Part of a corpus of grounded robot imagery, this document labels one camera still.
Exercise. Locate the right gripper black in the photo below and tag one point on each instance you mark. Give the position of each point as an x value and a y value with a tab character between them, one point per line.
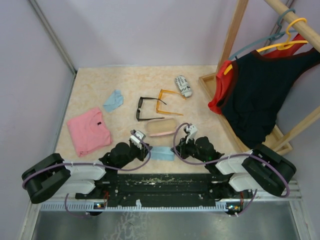
181	148

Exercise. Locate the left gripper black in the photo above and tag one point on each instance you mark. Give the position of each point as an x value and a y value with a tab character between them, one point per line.
143	152

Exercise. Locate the light blue cleaning cloth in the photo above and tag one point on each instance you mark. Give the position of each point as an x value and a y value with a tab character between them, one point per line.
162	153

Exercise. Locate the pink glasses case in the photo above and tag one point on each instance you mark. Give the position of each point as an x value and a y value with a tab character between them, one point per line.
161	127

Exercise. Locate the black sunglasses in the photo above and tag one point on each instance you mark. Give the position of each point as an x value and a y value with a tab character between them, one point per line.
143	111

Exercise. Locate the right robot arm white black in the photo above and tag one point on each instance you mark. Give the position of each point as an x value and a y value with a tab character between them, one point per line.
258	169

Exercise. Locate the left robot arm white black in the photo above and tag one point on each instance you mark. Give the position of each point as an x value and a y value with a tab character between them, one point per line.
54	175

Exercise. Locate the orange sunglasses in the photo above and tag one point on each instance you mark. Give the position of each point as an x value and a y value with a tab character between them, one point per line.
162	92

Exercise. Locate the pink folded garment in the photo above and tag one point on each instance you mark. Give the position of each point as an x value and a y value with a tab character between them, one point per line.
89	132

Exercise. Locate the newspaper print glasses case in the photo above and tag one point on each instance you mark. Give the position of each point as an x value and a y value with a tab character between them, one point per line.
183	86

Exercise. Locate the red tank top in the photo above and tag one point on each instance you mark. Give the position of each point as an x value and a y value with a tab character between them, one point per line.
225	75

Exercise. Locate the navy tank top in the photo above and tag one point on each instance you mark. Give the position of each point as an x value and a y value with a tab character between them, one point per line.
259	88

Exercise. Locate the yellow hanger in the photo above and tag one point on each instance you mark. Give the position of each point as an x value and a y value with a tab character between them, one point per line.
288	43

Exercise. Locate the teal hanger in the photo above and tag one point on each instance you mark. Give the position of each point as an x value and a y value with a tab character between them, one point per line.
272	37

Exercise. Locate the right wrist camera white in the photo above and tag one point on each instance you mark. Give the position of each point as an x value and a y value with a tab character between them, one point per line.
191	131

